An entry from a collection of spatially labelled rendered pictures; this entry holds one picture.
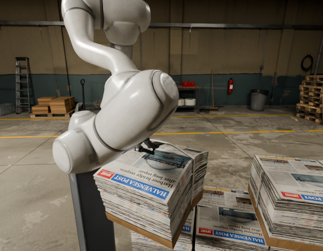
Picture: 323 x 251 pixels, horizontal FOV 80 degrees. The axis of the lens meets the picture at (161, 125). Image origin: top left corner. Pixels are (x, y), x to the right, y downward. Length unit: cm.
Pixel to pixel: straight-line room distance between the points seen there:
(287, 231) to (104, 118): 79
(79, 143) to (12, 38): 824
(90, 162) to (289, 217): 74
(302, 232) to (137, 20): 100
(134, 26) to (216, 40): 696
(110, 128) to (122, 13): 55
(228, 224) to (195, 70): 676
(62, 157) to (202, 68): 726
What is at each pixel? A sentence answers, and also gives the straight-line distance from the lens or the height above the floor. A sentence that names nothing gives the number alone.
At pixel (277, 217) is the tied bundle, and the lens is 91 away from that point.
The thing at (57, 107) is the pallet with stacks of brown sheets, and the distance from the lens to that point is 694.
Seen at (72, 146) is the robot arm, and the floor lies 136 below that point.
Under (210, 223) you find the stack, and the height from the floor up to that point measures 83.
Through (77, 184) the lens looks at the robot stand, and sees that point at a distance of 117.
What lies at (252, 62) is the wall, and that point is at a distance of 825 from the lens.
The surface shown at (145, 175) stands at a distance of 65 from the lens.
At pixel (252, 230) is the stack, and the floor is 83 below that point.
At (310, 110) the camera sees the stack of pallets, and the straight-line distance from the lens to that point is 734.
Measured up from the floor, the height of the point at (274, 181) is 107.
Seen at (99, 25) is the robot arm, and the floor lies 166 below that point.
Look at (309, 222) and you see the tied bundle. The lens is 95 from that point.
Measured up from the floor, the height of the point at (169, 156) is 119.
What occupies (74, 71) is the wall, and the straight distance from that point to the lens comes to 773.
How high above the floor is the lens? 150
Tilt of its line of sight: 16 degrees down
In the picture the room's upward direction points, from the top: straight up
